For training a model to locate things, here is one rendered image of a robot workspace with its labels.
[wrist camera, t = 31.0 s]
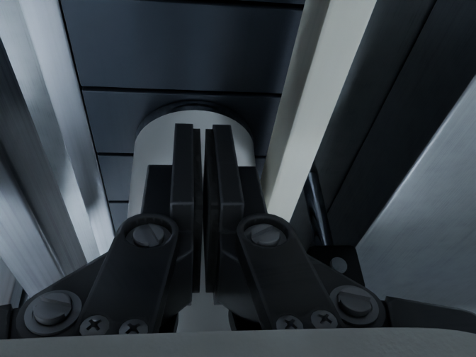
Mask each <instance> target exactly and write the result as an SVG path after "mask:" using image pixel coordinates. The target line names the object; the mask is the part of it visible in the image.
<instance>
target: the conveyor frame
mask: <svg viewBox="0 0 476 357"><path fill-rule="evenodd" d="M19 4H20V6H21V10H22V12H23V16H24V19H25V23H26V25H27V28H28V32H29V34H30V38H31V40H32V44H33V47H34V50H35V53H36V56H37V59H38V63H39V65H40V69H41V72H42V75H43V78H44V81H45V85H46V87H47V91H48V93H49V96H50V100H51V103H52V107H53V109H54V112H55V115H56V119H57V122H58V125H59V128H60V131H61V133H62V138H63V140H64V144H65V147H66V149H67V153H68V155H69V160H70V162H71V165H72V168H73V171H74V175H75V178H76V182H77V184H78V187H79V190H80V193H81V197H82V200H83V202H84V206H85V208H86V212H87V215H88V218H89V222H90V224H91V228H92V230H93V235H94V237H95V240H96V243H97V246H98V250H99V253H100V255H102V254H104V253H106V252H107V251H108V250H109V248H110V246H111V244H112V242H113V239H114V237H115V228H114V224H113V219H112V216H111V210H110V207H109V204H108V198H107V195H106V190H105V186H104V182H103V177H102V174H101V168H100V165H99V162H98V156H97V155H98V152H97V151H96V148H95V144H94V139H93V135H92V132H91V126H90V123H89V118H88V115H87V111H86V106H85V103H84V97H83V93H82V88H83V86H81V84H80V81H79V76H78V73H77V67H76V64H75V61H74V55H73V52H72V46H71V43H70V39H69V34H68V31H67V25H66V22H65V19H64V13H63V10H62V5H61V1H60V0H19Z"/></svg>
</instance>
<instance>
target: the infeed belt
mask: <svg viewBox="0 0 476 357"><path fill-rule="evenodd" d="M60 1H61V5H62V10H63V13H64V19H65V22H66V25H67V31H68V34H69V39H70V43H71V46H72V52H73V55H74V61H75V64H76V69H77V73H78V76H79V81H80V84H81V86H83V88H82V93H83V97H84V103H85V106H86V111H87V115H88V118H89V123H90V126H91V132H92V135H93V140H94V144H95V148H96V151H97V152H98V155H97V156H98V162H99V165H100V168H101V174H102V177H103V182H104V186H105V190H106V195H107V198H108V204H109V207H110V212H111V216H112V219H113V224H114V228H115V233H116V232H117V231H118V228H119V226H121V224H122V223H123V222H124V221H125V220H126V219H127V217H128V203H129V197H130V183H131V176H132V162H133V155H134V148H135V147H134V138H135V133H136V131H137V129H138V127H139V125H140V123H141V122H142V121H143V120H144V119H145V118H146V117H147V116H148V115H149V114H150V113H152V112H153V111H155V110H156V109H158V108H161V107H163V106H166V105H169V104H171V103H177V102H182V101H206V102H211V103H216V104H219V105H221V106H224V107H226V108H229V109H231V110H232V111H234V112H235V113H237V114H239V115H240V116H241V117H242V118H243V119H244V120H245V121H246V123H247V124H248V125H249V127H250V129H251V131H252V134H253V137H254V156H255V162H256V168H257V170H258V174H259V179H260V180H261V175H262V171H263V168H264V163H265V160H266V155H267V151H268V146H269V143H270V140H271V135H272V132H273V127H274V124H275V121H276V116H277V112H278V107H279V104H280V101H281V96H282V92H283V87H284V84H285V79H286V76H287V73H288V67H289V64H290V59H291V56H292V53H293V48H294V44H295V40H296V37H297V34H298V28H299V25H300V20H301V17H302V12H303V9H304V5H305V0H60Z"/></svg>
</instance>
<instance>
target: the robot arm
mask: <svg viewBox="0 0 476 357"><path fill-rule="evenodd" d="M202 231H203V239H204V257H205V291H206V292H207V293H213V300H214V305H223V306H225V307H226V308H227V309H228V310H229V312H228V317H229V325H230V328H231V331H200V332H178V333H176V330H177V326H178V323H179V312H180V311H181V310H182V309H183V308H184V307H185V306H186V305H191V302H192V293H199V292H200V265H201V248H202ZM0 357H476V314H475V313H473V312H471V311H468V310H464V309H460V308H456V307H449V306H444V305H436V304H431V303H427V302H419V301H414V300H406V299H402V298H397V297H389V296H386V298H385V301H384V300H380V299H379V298H378V297H377V295H376V294H375V293H373V292H371V291H370V290H369V289H367V288H366V287H364V286H362V285H361V284H359V283H357V282H355V281H354V280H352V279H350V278H348V277H347V276H345V275H344V274H342V273H339V272H338V271H336V270H334V269H333V268H331V267H329V266H328V265H326V264H325V263H322V262H321V261H319V260H317V259H316V258H314V257H312V256H310V255H309V254H307V253H306V251H305V249H304V247H303V245H302V244H301V242H300V240H299V238H298V236H297V234H296V233H295V230H294V229H293V227H292V226H291V225H290V223H289V222H287V221H286V220H284V219H283V218H281V217H279V216H277V215H272V214H268V212H267V208H266V203H265V200H264V195H263V191H262V187H261V182H260V179H259V174H258V170H257V168H256V167H255V166H238V163H237V156H236V152H235V147H234V140H233V135H232V128H231V125H212V129H205V159H204V177H203V178H202V161H201V144H200V129H194V128H193V124H186V123H175V130H174V152H173V164H172V165H153V164H149V165H148V167H147V175H146V180H145V185H144V193H143V199H142V207H141V212H140V214H137V215H134V216H132V217H129V218H128V219H126V220H125V221H124V222H123V223H122V224H121V226H119V228H118V231H117V232H116V234H115V237H114V239H113V242H112V244H111V246H110V248H109V250H108V251H107V252H106V253H104V254H102V255H101V256H99V257H98V258H96V259H94V260H93V261H91V262H89V263H87V264H86V265H84V266H82V267H81V268H79V269H77V270H75V271H74V272H72V273H70V274H69V275H67V276H65V277H64V278H62V279H60V280H59V281H57V282H56V283H53V284H52V285H50V286H48V287H47V288H45V289H44V290H41V291H40V292H39V293H37V294H35V295H34V296H32V297H31V298H30V299H29V300H27V301H26V302H25V303H24V305H23V306H22V307H18V308H14V309H13V308H12V305H11V304H7V305H1V306H0Z"/></svg>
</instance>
